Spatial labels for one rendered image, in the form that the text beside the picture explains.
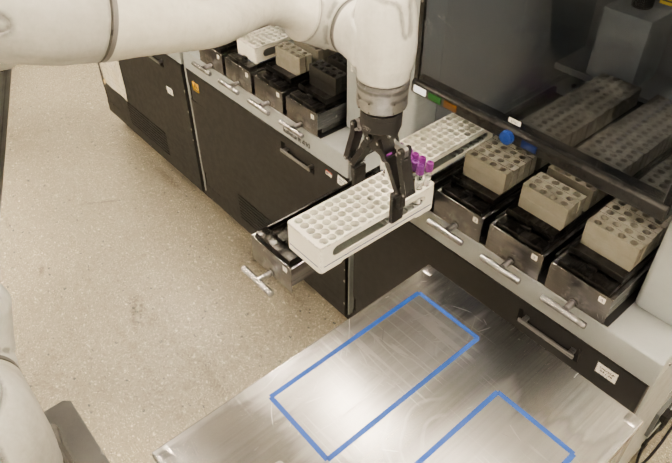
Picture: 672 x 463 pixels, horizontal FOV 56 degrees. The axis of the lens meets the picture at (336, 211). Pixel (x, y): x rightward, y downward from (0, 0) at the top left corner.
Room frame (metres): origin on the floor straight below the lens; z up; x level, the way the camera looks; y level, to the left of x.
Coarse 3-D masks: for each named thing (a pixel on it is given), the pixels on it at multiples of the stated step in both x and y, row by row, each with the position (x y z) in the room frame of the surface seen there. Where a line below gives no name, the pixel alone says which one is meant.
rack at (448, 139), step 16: (432, 128) 1.30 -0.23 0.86; (448, 128) 1.29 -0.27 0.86; (464, 128) 1.30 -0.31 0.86; (480, 128) 1.29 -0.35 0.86; (416, 144) 1.22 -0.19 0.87; (432, 144) 1.22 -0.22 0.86; (448, 144) 1.22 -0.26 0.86; (464, 144) 1.24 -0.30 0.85; (432, 160) 1.16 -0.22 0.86; (448, 160) 1.24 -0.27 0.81
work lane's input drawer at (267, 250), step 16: (464, 160) 1.23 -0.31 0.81; (368, 176) 1.18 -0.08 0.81; (432, 176) 1.16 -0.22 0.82; (448, 176) 1.18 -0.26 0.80; (336, 192) 1.11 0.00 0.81; (304, 208) 1.05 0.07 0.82; (272, 224) 1.00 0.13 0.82; (256, 240) 0.96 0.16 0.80; (272, 240) 0.95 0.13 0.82; (288, 240) 0.96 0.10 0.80; (256, 256) 0.97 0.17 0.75; (272, 256) 0.92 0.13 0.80; (288, 256) 0.90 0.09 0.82; (272, 272) 0.92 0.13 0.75; (288, 272) 0.88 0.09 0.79; (304, 272) 0.90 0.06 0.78; (288, 288) 0.89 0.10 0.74
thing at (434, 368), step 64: (384, 320) 0.74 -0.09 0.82; (448, 320) 0.74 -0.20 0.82; (256, 384) 0.60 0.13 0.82; (320, 384) 0.60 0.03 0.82; (384, 384) 0.60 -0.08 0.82; (448, 384) 0.60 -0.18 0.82; (512, 384) 0.60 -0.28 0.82; (576, 384) 0.60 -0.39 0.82; (192, 448) 0.49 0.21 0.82; (256, 448) 0.49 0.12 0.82; (320, 448) 0.49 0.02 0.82; (384, 448) 0.49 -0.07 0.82; (448, 448) 0.49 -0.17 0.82; (512, 448) 0.49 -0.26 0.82; (576, 448) 0.49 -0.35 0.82
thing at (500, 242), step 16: (496, 224) 1.00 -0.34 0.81; (512, 224) 1.00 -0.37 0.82; (576, 224) 1.00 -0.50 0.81; (496, 240) 0.99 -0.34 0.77; (512, 240) 0.96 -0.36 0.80; (528, 240) 0.95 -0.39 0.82; (544, 240) 0.95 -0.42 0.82; (560, 240) 0.96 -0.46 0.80; (480, 256) 0.97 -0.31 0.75; (512, 256) 0.96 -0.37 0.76; (528, 256) 0.93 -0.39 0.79; (544, 256) 0.91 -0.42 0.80; (528, 272) 0.92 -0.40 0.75
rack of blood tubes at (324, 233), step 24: (360, 192) 0.97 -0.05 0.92; (384, 192) 0.98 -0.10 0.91; (432, 192) 0.99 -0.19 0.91; (312, 216) 0.90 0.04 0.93; (336, 216) 0.90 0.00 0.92; (360, 216) 0.90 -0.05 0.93; (384, 216) 0.91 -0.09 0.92; (408, 216) 0.95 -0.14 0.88; (312, 240) 0.83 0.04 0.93; (336, 240) 0.83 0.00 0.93; (360, 240) 0.87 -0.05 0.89; (312, 264) 0.82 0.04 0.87; (336, 264) 0.83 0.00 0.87
